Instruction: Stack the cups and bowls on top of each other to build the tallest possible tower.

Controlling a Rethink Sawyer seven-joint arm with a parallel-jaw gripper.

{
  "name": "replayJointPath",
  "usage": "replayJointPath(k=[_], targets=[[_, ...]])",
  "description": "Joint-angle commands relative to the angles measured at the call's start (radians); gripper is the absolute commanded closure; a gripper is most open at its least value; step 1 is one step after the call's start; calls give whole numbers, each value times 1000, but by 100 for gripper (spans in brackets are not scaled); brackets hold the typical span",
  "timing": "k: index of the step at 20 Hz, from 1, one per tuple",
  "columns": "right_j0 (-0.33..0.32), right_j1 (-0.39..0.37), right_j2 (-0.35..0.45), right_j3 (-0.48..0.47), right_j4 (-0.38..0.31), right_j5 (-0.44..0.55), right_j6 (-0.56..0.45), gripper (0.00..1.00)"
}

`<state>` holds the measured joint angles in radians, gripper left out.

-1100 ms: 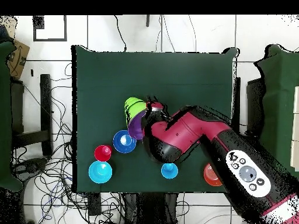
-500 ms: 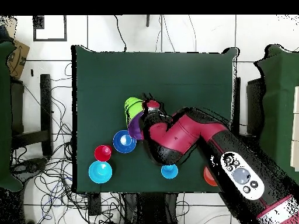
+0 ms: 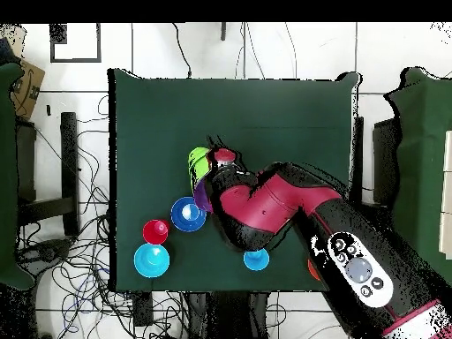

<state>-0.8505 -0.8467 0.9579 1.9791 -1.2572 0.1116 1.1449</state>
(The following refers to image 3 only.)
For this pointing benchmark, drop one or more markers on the red cup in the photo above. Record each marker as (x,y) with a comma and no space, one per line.
(155,232)

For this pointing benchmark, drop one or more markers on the green cloth side table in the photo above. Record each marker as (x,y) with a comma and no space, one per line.
(420,159)
(7,176)

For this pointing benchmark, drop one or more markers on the purple bowl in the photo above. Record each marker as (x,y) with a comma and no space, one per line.
(202,197)

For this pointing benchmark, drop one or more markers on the light blue bowl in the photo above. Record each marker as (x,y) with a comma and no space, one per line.
(152,260)

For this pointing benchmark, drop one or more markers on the black box on floor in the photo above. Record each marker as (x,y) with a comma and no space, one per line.
(143,309)

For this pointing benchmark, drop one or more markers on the large green bowl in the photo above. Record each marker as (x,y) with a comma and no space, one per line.
(203,171)

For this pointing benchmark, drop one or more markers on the dark green tablecloth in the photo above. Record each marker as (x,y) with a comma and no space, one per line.
(300,116)

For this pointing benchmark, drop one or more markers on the dark blue bowl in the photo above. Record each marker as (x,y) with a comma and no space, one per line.
(188,214)

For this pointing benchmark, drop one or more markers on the cardboard box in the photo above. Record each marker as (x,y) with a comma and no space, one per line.
(26,91)

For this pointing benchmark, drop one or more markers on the deep orange bowl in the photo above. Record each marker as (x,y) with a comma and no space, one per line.
(312,270)

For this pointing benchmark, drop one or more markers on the black post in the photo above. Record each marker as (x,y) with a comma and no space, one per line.
(223,31)

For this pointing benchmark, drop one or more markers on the light blue cup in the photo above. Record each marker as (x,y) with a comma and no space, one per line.
(256,260)

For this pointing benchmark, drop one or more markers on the black metal stand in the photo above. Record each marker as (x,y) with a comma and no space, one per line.
(386,162)
(69,159)

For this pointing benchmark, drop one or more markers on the grey machine base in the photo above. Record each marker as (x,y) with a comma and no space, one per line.
(46,250)

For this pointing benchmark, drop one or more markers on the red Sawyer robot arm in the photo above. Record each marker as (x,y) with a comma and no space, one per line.
(268,208)

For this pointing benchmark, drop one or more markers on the black square frame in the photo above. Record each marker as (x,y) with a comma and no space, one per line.
(99,42)

